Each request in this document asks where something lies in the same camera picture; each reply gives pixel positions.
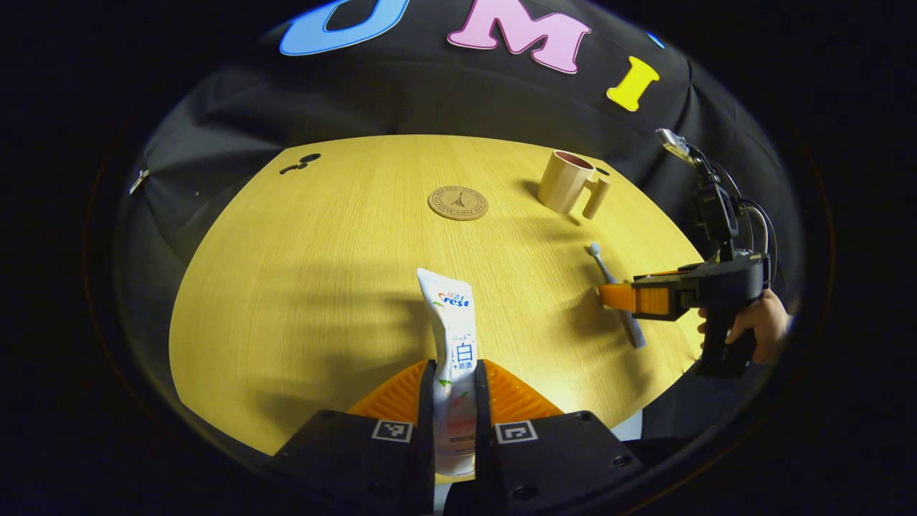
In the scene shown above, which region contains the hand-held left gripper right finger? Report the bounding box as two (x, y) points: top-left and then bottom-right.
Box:
(473, 358), (645, 515)

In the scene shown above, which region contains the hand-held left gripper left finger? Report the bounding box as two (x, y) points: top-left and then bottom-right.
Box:
(267, 358), (438, 515)

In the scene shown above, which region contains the white toothbrush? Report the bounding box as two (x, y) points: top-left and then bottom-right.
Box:
(588, 242), (647, 350)

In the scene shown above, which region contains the beige cup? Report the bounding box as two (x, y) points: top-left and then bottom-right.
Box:
(537, 150), (612, 220)

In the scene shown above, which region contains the white toothpaste tube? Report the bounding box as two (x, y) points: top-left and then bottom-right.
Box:
(417, 268), (479, 478)

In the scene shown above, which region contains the round wooden coaster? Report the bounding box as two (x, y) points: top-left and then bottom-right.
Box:
(428, 186), (489, 221)

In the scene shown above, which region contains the wooden desktop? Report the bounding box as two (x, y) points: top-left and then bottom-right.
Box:
(168, 135), (706, 484)

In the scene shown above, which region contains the dark clothing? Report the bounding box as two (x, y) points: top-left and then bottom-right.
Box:
(641, 362), (721, 467)

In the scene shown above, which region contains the black backdrop cloth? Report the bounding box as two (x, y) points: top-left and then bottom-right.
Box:
(115, 0), (803, 402)

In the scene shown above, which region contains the black cable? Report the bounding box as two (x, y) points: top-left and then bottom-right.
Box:
(741, 199), (779, 287)

